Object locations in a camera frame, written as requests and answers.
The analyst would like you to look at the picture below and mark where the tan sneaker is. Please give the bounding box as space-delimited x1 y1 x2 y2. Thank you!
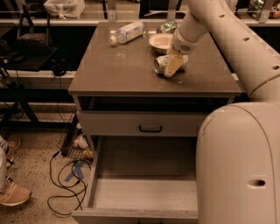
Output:
0 179 32 207
6 138 21 168

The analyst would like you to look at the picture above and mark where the white plastic bag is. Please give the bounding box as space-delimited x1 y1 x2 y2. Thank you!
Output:
44 0 85 19

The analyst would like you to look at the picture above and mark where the grey drawer cabinet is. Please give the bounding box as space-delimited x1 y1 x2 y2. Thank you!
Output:
67 20 242 224

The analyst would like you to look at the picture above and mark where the open grey middle drawer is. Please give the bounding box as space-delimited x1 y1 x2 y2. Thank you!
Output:
73 136 198 224

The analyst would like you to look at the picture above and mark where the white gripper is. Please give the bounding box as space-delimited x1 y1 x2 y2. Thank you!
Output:
164 28 200 77

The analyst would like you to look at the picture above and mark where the black wire mesh basket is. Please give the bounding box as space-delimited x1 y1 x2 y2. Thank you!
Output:
58 115 94 161

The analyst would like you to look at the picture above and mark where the black floor cable left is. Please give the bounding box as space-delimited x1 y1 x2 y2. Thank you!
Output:
46 150 92 218

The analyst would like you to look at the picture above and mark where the white ceramic bowl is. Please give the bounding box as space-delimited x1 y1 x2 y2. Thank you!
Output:
149 33 172 54

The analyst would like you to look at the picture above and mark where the closed grey upper drawer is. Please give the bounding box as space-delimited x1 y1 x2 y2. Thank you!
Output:
77 111 207 137

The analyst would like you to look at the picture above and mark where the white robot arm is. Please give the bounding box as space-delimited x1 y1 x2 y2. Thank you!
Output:
166 0 280 224

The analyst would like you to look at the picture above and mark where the green white 7up can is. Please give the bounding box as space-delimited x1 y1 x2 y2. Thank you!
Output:
154 55 188 74

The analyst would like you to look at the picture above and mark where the tan sneaker lower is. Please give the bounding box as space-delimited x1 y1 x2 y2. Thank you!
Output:
0 179 32 207

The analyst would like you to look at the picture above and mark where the black drawer handle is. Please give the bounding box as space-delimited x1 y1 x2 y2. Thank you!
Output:
138 125 163 133

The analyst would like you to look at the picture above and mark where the tan sneaker upper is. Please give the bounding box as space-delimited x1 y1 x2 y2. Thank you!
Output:
6 138 21 168

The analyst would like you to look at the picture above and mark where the clear plastic water bottle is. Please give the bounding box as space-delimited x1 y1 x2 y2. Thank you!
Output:
109 21 144 46

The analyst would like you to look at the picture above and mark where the black bag on stand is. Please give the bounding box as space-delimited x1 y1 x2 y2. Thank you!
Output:
16 3 51 56

